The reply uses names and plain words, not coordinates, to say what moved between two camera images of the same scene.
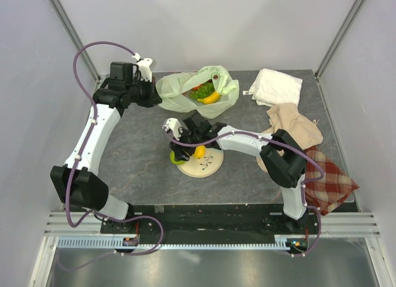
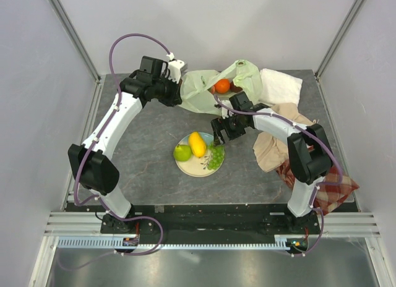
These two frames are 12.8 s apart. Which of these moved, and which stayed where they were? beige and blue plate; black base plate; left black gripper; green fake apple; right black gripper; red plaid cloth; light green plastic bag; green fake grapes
Moved: green fake apple; left black gripper; green fake grapes; right black gripper; light green plastic bag
Stayed: beige and blue plate; black base plate; red plaid cloth
